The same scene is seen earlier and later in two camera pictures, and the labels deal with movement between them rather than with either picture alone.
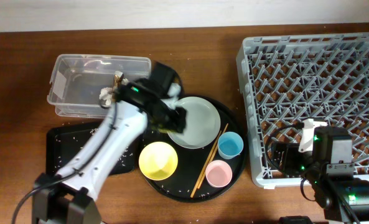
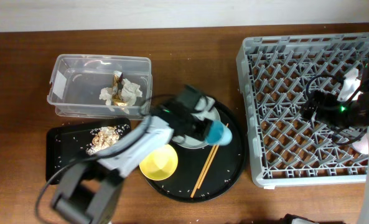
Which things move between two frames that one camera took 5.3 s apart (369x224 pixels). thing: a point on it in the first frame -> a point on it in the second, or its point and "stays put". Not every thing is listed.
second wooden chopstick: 213,156 stays put
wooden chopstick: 203,168 stays put
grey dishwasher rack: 336,77 stays put
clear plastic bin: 77,79 stays put
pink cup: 218,173 -> 362,145
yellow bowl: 158,161 stays put
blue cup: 230,145 -> 218,133
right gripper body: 292,159 -> 328,109
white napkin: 106,94 stays put
